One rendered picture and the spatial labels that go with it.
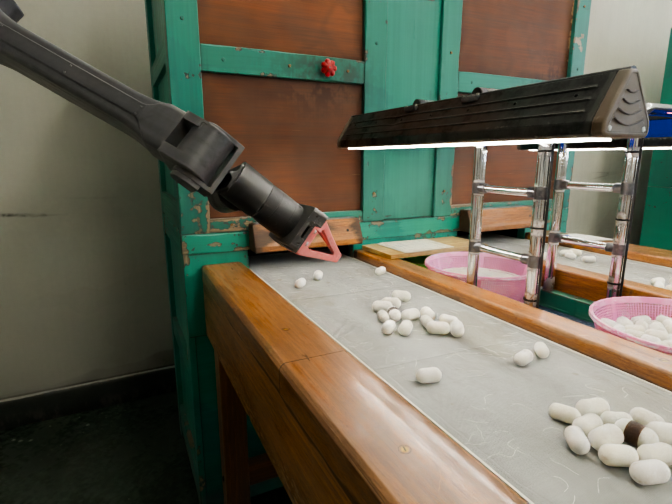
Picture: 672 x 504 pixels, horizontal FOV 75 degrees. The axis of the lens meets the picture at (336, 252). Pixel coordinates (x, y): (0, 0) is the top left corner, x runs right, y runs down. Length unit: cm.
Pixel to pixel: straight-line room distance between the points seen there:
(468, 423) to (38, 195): 172
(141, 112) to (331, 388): 41
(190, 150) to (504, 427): 48
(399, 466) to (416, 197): 103
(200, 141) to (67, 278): 146
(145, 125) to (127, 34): 138
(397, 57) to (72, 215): 132
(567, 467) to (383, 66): 105
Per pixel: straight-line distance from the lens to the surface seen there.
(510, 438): 52
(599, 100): 56
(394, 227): 131
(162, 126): 61
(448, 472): 42
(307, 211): 62
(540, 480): 47
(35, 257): 198
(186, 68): 111
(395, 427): 46
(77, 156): 193
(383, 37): 131
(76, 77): 68
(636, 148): 102
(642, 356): 71
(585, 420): 54
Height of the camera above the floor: 102
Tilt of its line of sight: 12 degrees down
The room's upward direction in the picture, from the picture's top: straight up
